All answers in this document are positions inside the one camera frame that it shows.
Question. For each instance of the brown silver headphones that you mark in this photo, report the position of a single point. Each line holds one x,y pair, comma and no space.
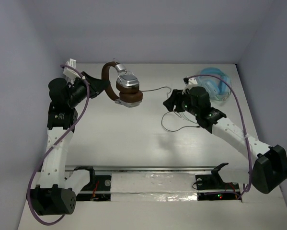
126,83

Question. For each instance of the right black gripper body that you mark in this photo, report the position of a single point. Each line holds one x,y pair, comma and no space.
183,103

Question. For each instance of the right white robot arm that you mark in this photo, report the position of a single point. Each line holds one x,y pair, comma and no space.
267,165

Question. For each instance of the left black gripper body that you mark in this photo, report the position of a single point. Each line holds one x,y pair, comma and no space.
89,84

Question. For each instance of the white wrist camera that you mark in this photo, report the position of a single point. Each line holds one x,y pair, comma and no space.
190,81
70,74

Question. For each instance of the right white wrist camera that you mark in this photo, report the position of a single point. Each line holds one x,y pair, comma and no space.
190,81

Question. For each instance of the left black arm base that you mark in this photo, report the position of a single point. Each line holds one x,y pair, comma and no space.
92,177

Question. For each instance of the light blue headphones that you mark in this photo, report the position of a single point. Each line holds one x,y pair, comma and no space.
212,80

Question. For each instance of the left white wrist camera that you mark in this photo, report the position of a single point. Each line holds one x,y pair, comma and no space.
70,74

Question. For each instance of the aluminium rail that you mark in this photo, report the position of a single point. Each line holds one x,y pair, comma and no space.
148,180

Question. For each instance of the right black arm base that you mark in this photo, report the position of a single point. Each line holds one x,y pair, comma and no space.
211,181

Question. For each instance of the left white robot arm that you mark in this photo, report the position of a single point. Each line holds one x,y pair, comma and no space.
54,193

